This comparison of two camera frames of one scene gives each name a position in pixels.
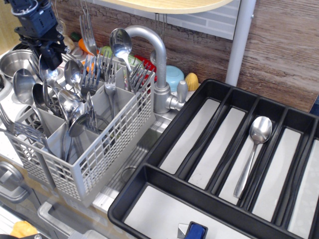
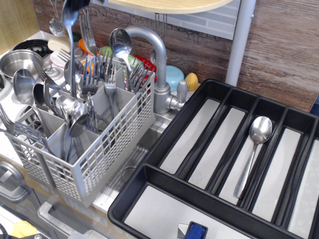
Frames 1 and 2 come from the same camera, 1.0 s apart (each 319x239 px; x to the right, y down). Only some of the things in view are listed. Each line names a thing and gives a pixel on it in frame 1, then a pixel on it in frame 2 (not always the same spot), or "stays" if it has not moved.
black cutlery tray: (246, 169) stays
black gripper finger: (51, 54) to (76, 5)
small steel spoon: (73, 71) stays
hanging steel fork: (88, 33) stays
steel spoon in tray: (260, 128) stays
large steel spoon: (53, 75) to (71, 10)
